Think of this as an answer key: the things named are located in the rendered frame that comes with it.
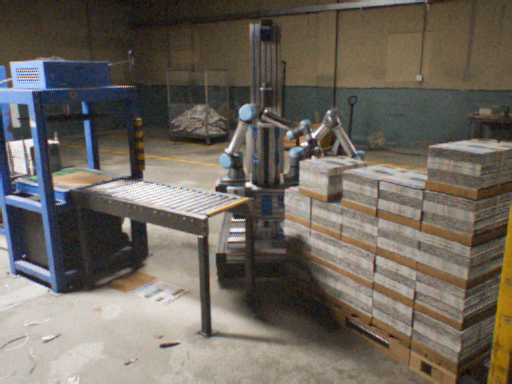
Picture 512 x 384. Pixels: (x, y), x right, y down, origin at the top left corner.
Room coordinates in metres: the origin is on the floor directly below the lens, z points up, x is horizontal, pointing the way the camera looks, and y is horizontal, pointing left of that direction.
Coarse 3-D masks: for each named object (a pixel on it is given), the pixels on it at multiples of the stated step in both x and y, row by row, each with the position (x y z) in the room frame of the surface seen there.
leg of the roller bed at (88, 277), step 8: (80, 208) 3.43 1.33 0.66; (80, 216) 3.43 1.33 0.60; (80, 224) 3.44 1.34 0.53; (80, 232) 3.44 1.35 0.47; (88, 232) 3.46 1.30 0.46; (80, 240) 3.45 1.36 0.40; (88, 240) 3.46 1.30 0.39; (88, 248) 3.45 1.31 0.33; (88, 256) 3.45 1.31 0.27; (88, 264) 3.44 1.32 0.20; (88, 272) 3.43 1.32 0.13; (88, 280) 3.43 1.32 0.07
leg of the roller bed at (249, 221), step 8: (248, 216) 3.14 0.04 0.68; (248, 224) 3.14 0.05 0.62; (248, 232) 3.14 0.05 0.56; (248, 240) 3.14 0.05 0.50; (248, 248) 3.14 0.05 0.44; (248, 256) 3.14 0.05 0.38; (248, 264) 3.14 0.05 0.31; (248, 272) 3.14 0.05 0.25; (248, 280) 3.14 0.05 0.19; (248, 288) 3.14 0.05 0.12; (248, 296) 3.14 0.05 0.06
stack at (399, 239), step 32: (288, 192) 3.28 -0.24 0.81; (288, 224) 3.28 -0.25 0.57; (320, 224) 3.00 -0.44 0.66; (352, 224) 2.77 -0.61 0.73; (384, 224) 2.57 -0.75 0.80; (288, 256) 3.28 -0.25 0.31; (320, 256) 3.00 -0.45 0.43; (352, 256) 2.75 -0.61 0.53; (416, 256) 2.37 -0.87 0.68; (288, 288) 3.27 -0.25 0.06; (320, 288) 2.98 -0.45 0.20; (352, 288) 2.74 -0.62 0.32; (384, 320) 2.53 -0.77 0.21; (384, 352) 2.51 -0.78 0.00
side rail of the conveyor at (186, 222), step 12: (72, 192) 3.47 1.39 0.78; (84, 192) 3.39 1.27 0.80; (72, 204) 3.48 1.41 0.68; (84, 204) 3.39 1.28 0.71; (96, 204) 3.31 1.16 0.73; (108, 204) 3.23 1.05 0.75; (120, 204) 3.15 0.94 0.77; (132, 204) 3.08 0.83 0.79; (144, 204) 3.05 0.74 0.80; (120, 216) 3.16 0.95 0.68; (132, 216) 3.09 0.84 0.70; (144, 216) 3.02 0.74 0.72; (156, 216) 2.95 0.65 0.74; (168, 216) 2.89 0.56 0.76; (180, 216) 2.83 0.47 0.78; (192, 216) 2.77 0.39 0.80; (204, 216) 2.76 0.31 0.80; (180, 228) 2.83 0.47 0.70; (192, 228) 2.77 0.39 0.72; (204, 228) 2.72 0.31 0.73
